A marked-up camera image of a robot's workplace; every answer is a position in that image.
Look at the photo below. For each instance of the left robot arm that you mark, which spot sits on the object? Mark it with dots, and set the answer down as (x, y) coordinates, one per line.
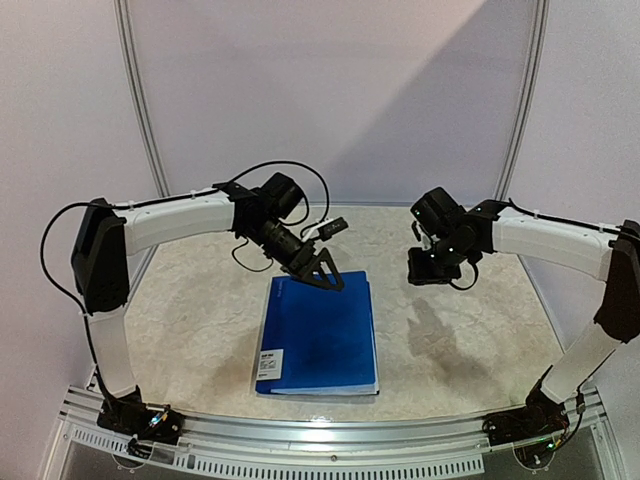
(110, 234)

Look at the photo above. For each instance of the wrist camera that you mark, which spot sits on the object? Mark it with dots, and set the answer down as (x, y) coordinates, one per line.
(324, 230)
(421, 236)

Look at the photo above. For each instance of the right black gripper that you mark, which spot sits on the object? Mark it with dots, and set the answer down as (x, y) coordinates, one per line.
(426, 272)

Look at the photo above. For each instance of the blue plastic folder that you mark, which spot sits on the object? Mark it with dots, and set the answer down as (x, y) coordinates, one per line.
(318, 342)

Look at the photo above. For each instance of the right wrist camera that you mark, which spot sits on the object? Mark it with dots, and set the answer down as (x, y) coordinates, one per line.
(421, 236)

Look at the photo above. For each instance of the left aluminium frame post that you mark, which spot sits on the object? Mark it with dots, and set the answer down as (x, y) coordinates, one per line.
(124, 23)

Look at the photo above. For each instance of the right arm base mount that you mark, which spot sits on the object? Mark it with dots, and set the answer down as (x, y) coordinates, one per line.
(539, 416)

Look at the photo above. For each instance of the aluminium front rail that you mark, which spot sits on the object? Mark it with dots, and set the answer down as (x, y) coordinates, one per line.
(219, 447)

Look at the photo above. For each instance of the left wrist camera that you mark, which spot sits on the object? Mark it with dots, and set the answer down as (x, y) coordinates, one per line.
(324, 230)

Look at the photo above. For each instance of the aluminium frame post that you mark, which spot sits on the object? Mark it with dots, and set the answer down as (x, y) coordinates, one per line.
(525, 98)
(124, 23)

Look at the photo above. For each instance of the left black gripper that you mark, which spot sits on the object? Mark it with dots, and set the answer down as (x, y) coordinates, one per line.
(302, 266)

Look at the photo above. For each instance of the right aluminium frame post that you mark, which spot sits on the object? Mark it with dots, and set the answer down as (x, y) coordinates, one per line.
(525, 98)

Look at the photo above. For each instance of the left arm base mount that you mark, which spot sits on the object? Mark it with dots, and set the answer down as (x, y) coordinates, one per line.
(129, 415)

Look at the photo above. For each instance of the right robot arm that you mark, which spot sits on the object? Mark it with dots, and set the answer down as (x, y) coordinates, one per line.
(451, 235)

